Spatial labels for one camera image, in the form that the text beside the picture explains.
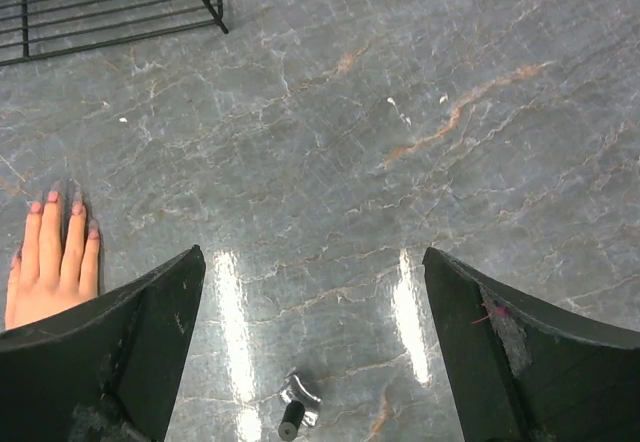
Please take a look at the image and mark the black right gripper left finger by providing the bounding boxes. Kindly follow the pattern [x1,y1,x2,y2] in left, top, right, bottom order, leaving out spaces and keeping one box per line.
[1,246,206,441]

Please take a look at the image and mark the glitter nail polish bottle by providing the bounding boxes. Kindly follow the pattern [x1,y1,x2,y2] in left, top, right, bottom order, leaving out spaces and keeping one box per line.
[277,371,323,441]

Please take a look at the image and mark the person's left hand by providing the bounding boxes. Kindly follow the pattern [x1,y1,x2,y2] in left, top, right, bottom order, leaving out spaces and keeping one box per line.
[4,185,101,330]

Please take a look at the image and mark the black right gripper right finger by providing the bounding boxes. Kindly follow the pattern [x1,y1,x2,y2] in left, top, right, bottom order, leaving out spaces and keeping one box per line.
[423,248,639,441]

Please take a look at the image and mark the black wire dish rack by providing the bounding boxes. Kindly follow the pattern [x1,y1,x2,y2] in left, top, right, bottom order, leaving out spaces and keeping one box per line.
[1,0,227,66]

